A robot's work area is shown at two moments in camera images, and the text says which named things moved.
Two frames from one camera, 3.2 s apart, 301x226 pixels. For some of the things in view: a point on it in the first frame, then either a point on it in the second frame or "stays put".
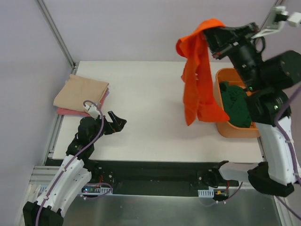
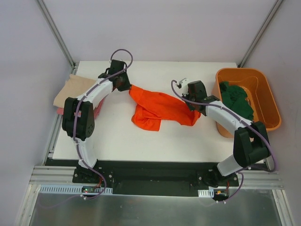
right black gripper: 228,44 to 190,105
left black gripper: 109,125 to 125,84
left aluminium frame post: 59,36 stays put
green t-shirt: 236,105 stays put
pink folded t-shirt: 68,111 stays put
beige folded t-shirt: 77,90 stays put
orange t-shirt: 199,101 to 151,108
